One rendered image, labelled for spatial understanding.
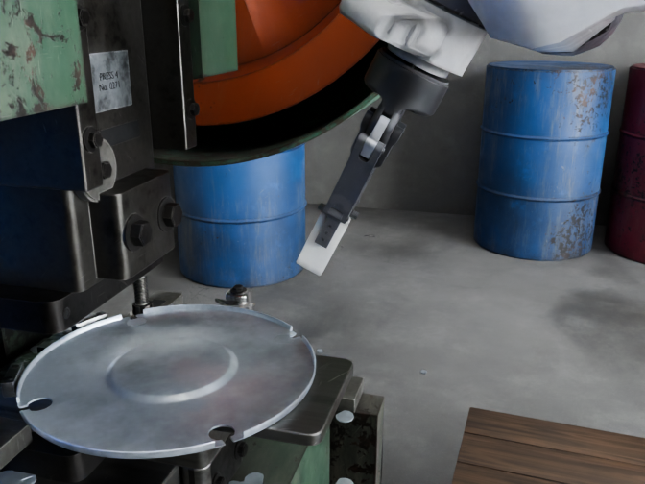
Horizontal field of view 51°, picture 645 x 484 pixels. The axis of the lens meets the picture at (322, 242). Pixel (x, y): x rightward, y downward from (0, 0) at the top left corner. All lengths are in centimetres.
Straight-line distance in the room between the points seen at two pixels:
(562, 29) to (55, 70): 35
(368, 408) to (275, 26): 53
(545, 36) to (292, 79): 48
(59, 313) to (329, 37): 49
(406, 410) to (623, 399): 67
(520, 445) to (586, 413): 84
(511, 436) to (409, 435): 63
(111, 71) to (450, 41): 30
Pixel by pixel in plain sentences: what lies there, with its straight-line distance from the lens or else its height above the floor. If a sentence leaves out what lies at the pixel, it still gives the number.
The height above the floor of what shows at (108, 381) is 78.
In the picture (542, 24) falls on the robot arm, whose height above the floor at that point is 112.
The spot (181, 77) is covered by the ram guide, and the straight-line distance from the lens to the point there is 70.
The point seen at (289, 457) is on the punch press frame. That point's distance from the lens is 80.
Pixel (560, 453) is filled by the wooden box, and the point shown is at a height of 35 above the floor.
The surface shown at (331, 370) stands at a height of 78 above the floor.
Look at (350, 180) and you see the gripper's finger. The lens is 63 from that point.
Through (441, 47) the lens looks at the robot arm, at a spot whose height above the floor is 109.
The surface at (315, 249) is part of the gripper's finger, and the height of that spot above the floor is 89.
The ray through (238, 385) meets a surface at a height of 78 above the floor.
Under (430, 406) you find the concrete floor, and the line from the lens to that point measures 211.
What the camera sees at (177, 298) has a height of 75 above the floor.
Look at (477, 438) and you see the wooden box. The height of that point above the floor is 35.
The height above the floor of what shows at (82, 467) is 72.
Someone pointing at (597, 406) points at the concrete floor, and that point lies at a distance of 224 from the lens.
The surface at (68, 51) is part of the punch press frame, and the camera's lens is 52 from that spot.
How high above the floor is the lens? 112
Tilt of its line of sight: 19 degrees down
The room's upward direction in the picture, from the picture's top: straight up
